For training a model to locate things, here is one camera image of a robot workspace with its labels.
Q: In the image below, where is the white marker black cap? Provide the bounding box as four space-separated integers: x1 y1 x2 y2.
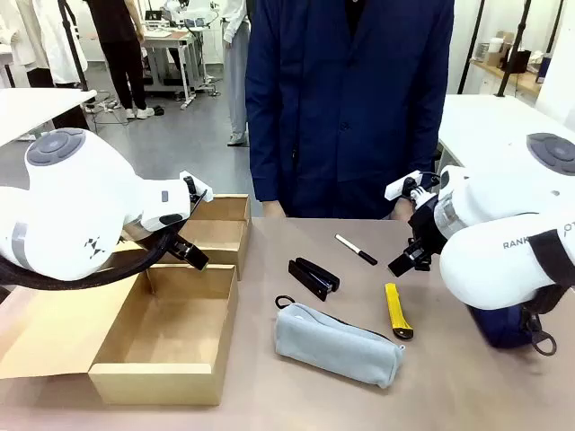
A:
334 233 379 267

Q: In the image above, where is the black tripod stand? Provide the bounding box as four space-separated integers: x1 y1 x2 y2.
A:
57 0 92 93
492 0 534 99

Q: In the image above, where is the dark blue pouch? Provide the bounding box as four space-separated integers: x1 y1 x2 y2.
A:
466 299 559 358

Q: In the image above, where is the white side table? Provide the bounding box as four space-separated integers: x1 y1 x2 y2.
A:
437 93 575 181
0 87 99 148

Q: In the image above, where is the bystander in light grey clothes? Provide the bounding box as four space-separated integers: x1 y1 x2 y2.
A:
221 0 252 147

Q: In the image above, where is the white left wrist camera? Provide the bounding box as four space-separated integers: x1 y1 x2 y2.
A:
178 170 215 204

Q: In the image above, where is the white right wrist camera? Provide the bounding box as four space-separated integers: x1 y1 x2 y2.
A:
384 170 439 201

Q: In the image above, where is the grey fabric pencil case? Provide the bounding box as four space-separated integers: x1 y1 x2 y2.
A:
274 294 406 390

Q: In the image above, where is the black stapler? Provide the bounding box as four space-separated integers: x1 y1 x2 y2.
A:
287 256 341 303

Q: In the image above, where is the person's right forearm navy sleeve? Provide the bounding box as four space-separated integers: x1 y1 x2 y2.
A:
247 125 289 206

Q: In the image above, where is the yellow utility knife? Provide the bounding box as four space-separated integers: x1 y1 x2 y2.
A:
384 282 415 341

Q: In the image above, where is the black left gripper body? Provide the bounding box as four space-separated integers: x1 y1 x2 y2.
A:
168 233 199 261

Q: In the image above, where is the bystander in white coat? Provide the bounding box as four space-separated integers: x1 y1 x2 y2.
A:
0 0 89 90

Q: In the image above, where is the bystander in black trousers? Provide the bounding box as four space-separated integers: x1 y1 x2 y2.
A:
84 0 156 121

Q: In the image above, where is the small open cardboard box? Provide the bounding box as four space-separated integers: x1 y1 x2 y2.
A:
117 193 252 282

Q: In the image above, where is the person's left hand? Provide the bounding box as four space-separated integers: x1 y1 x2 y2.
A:
388 197 413 222

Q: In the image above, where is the person in navy coat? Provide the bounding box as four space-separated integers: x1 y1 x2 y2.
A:
244 0 456 221

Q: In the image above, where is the black bag on shelf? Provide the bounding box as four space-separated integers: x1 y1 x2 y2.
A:
507 48 534 75

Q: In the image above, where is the black light stand pole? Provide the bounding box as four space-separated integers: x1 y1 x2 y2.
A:
456 0 487 95

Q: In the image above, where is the person's right hand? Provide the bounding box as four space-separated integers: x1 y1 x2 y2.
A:
261 200 288 220

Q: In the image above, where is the person's left forearm navy sleeve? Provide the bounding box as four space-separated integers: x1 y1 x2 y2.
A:
394 116 446 189

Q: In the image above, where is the wooden shelf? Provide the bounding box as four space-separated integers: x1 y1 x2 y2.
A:
468 57 543 98

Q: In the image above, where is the large open cardboard box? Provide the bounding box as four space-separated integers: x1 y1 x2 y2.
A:
0 262 240 408

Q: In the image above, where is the white background desk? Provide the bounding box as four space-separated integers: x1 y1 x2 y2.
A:
142 25 204 111

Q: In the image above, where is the small brown cardboard carton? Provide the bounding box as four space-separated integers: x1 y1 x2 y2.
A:
486 30 518 68

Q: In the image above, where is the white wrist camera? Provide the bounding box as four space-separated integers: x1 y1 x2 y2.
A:
384 170 439 201
178 170 215 204

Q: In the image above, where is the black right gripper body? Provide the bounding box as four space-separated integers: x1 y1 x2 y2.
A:
405 196 447 271

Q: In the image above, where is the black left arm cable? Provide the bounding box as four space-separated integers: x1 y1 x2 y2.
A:
0 197 208 292

